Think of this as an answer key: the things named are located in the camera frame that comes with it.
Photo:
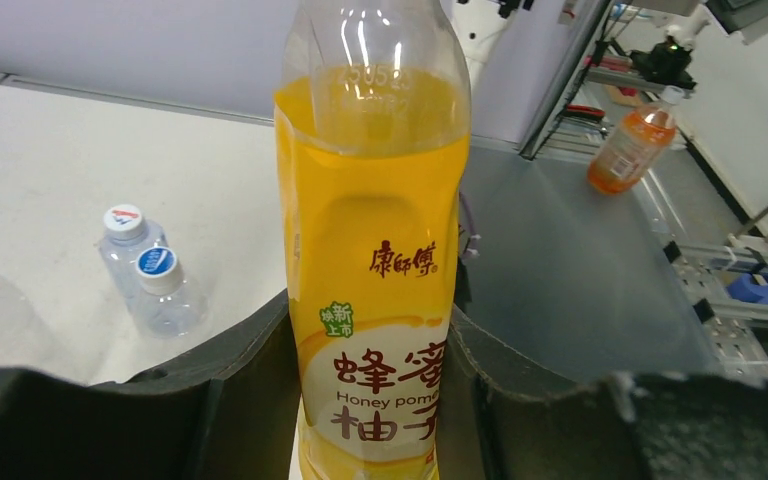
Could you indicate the near clear bottle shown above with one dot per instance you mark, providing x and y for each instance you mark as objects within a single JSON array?
[{"x": 182, "y": 313}]

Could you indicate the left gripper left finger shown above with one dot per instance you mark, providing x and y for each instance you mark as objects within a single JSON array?
[{"x": 226, "y": 409}]

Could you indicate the blue cap near bottle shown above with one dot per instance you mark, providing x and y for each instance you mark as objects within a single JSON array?
[{"x": 159, "y": 271}]

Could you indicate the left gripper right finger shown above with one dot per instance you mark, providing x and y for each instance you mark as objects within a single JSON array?
[{"x": 503, "y": 416}]

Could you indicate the white red cap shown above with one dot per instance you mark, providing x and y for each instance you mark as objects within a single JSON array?
[{"x": 124, "y": 222}]

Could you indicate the small clear bottle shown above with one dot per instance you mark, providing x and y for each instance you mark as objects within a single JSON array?
[{"x": 119, "y": 257}]

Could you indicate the orange drink bottle background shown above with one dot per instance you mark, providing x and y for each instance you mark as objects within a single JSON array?
[{"x": 635, "y": 143}]

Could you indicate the yellow juice bottle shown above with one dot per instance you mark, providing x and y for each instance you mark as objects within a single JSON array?
[{"x": 373, "y": 126}]

